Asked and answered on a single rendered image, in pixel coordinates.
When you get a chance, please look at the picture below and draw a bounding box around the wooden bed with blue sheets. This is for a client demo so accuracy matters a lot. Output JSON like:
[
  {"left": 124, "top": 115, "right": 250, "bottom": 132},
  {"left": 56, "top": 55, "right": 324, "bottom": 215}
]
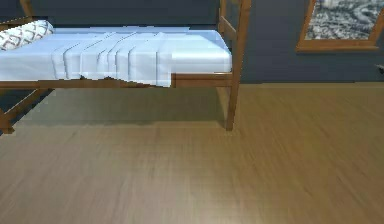
[{"left": 0, "top": 0, "right": 253, "bottom": 135}]

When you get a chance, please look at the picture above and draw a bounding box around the wooden framed picture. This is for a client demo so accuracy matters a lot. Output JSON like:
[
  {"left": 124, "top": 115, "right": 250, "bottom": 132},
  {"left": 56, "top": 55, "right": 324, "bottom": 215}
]
[{"left": 295, "top": 0, "right": 384, "bottom": 53}]

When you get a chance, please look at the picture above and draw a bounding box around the white patterned pillow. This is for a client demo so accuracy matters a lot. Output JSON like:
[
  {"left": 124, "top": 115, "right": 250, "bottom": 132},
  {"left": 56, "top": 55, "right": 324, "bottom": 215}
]
[{"left": 0, "top": 19, "right": 55, "bottom": 52}]

